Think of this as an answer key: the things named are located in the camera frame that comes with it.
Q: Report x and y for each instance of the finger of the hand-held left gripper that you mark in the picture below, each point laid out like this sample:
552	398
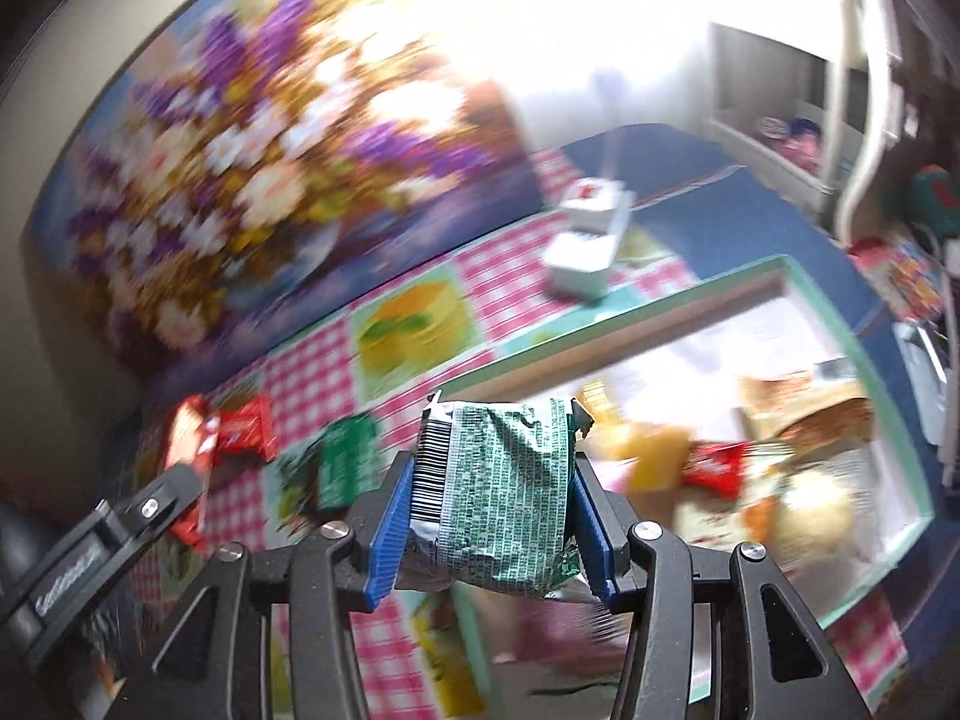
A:
150	510

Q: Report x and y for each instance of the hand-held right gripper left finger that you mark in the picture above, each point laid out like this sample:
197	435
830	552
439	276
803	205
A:
386	540

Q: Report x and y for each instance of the small red candy packet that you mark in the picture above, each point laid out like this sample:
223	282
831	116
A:
712	465

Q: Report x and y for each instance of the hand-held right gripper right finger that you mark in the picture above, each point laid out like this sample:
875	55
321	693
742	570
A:
596	532

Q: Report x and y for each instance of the green and silver foil packet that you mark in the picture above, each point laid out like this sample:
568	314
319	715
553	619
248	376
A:
502	495

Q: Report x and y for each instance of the brown bread packet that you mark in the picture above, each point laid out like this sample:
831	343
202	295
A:
817	412

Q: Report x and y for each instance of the bright red snack packet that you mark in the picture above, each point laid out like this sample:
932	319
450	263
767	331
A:
244	427

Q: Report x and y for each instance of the dark green snack packet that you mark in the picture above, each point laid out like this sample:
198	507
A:
346	465

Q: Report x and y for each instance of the pink patterned item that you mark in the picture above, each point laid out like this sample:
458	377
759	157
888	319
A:
795	136

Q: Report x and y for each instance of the colourful printed package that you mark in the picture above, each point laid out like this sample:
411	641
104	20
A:
911	277

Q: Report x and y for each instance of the white socket cube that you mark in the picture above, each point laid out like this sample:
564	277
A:
585	255

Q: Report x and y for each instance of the teal and red object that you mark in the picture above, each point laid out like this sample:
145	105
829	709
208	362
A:
937	195

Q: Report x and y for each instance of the pink checkered tablecloth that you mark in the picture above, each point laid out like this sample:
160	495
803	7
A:
517	277

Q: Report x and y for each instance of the floral painting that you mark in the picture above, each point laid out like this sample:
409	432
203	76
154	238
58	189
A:
262	165

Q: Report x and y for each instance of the dark red packet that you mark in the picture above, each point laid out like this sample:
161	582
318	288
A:
187	442

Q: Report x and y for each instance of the orange transparent snack packet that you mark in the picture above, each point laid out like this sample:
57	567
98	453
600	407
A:
649	450

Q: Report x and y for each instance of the white shelf furniture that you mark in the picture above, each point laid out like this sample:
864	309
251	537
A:
874	90

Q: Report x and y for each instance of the clear packet with white bun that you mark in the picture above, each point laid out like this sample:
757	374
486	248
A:
814	514

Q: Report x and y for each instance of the white box with teal edge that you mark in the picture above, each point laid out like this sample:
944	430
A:
750	330

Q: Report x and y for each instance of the pink snack packet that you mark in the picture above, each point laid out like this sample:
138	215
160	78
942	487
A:
555	619

